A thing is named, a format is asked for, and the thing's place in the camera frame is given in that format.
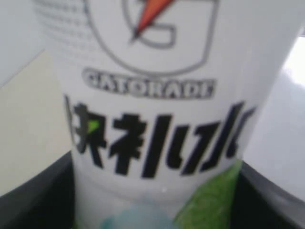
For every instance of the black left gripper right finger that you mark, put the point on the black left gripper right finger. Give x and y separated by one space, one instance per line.
261 204

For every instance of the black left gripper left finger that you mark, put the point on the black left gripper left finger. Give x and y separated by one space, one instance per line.
46 201

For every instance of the clear Gatorade plastic bottle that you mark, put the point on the clear Gatorade plastic bottle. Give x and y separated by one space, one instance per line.
161 98

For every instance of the white rectangular plastic tray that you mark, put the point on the white rectangular plastic tray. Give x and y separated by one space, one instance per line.
277 147

